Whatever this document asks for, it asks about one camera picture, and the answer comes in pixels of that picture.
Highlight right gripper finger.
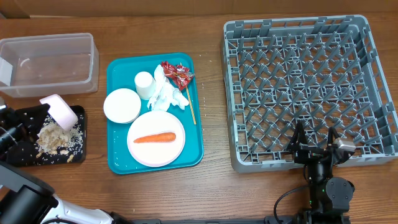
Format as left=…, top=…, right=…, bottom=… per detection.
left=326, top=127, right=341, bottom=149
left=287, top=121, right=308, bottom=152

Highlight white bowl with food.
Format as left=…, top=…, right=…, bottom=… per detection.
left=103, top=88, right=141, bottom=124

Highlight orange carrot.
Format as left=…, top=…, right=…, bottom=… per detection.
left=134, top=132, right=176, bottom=143

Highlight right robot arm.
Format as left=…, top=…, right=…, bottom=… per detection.
left=287, top=122, right=356, bottom=223

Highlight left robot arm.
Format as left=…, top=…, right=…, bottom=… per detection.
left=1, top=100, right=131, bottom=224

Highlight black plastic waste tray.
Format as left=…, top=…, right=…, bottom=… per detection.
left=0, top=105, right=87, bottom=167

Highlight grey plastic dishwasher rack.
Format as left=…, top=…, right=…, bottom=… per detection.
left=221, top=15, right=397, bottom=173

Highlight rice and food scraps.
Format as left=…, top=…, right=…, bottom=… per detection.
left=35, top=115, right=85, bottom=165

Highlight clear plastic storage bin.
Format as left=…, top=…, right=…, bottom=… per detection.
left=1, top=33, right=99, bottom=98

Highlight teal plastic serving tray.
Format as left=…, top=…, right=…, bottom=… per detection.
left=106, top=53, right=204, bottom=175

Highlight wooden skewer stick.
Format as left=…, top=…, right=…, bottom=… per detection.
left=179, top=63, right=197, bottom=125

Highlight white paper cup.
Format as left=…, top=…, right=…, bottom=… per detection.
left=134, top=72, right=155, bottom=100

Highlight pink round plate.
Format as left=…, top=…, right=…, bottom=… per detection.
left=127, top=111, right=185, bottom=167

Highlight crumpled white napkin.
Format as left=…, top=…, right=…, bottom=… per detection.
left=147, top=65, right=189, bottom=111

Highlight red snack wrapper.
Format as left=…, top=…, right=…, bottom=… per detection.
left=160, top=61, right=195, bottom=91

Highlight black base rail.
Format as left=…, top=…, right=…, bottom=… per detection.
left=124, top=215, right=308, bottom=224

